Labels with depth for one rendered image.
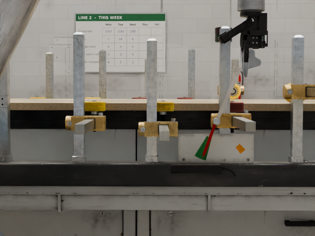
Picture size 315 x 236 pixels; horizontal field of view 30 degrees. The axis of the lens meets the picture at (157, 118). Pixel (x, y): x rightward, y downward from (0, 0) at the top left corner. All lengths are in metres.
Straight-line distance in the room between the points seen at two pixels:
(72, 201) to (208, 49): 7.31
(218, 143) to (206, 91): 7.21
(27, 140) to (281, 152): 0.96
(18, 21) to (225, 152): 0.83
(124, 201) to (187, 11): 7.37
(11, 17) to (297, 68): 0.97
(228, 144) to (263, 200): 0.24
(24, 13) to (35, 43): 7.87
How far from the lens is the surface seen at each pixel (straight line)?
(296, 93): 2.06
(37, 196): 2.11
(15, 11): 1.67
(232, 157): 2.03
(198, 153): 2.02
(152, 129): 2.01
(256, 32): 1.95
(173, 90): 9.22
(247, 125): 1.73
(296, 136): 2.07
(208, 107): 2.19
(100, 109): 2.12
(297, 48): 2.07
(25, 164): 2.05
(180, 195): 2.07
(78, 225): 2.34
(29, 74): 9.55
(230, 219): 2.33
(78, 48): 2.03
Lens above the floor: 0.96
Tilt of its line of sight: 3 degrees down
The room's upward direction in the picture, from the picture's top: straight up
